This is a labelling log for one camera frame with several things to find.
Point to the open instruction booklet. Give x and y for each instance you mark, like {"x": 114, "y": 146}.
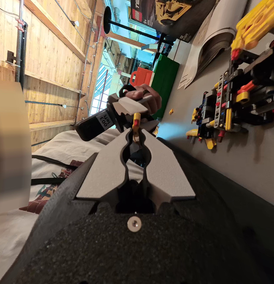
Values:
{"x": 217, "y": 26}

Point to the black lego set box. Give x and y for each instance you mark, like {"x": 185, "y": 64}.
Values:
{"x": 172, "y": 13}

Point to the partly built lego car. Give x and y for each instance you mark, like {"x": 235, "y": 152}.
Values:
{"x": 239, "y": 95}

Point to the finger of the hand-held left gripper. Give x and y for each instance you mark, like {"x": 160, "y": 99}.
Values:
{"x": 151, "y": 126}
{"x": 130, "y": 106}

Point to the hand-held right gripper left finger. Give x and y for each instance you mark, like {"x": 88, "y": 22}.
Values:
{"x": 101, "y": 175}

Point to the green plastic bin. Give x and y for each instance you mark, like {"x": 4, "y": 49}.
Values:
{"x": 165, "y": 84}

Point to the black pole lamp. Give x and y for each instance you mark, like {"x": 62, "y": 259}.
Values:
{"x": 108, "y": 20}

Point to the white printed t-shirt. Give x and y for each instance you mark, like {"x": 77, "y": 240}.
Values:
{"x": 72, "y": 144}

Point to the orange plastic caddy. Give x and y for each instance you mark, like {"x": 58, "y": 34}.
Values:
{"x": 142, "y": 76}

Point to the yellow lego connector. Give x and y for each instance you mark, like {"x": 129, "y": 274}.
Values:
{"x": 135, "y": 132}

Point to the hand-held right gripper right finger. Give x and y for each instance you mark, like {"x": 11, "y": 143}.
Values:
{"x": 170, "y": 175}

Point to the person's left hand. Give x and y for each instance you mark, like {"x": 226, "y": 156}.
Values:
{"x": 154, "y": 102}

